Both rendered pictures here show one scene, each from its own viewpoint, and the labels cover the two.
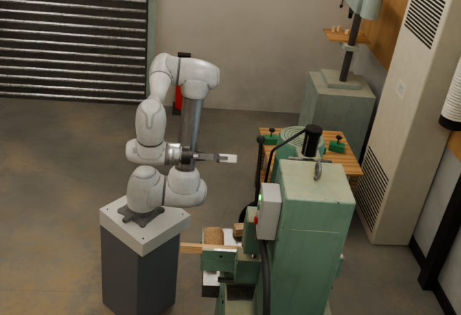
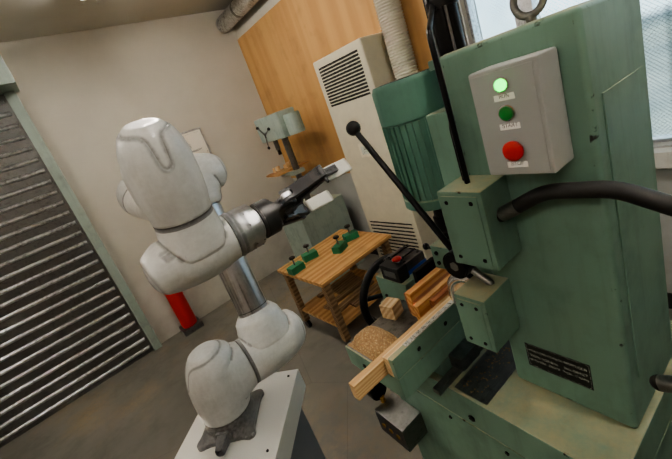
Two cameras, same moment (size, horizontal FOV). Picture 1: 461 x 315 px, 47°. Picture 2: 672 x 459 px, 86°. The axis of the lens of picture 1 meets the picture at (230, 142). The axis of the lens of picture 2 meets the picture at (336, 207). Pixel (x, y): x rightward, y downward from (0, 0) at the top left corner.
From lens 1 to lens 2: 1.44 m
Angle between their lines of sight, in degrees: 28
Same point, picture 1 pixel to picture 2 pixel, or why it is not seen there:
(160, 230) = (280, 418)
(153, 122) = (170, 150)
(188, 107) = not seen: hidden behind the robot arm
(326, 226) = (629, 58)
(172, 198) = (267, 358)
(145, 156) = (197, 252)
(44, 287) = not seen: outside the picture
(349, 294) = not seen: hidden behind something
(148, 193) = (229, 377)
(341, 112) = (326, 221)
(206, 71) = (202, 159)
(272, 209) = (551, 74)
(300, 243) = (619, 123)
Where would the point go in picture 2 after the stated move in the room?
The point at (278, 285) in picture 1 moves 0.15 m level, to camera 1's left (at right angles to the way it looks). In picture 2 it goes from (624, 252) to (572, 303)
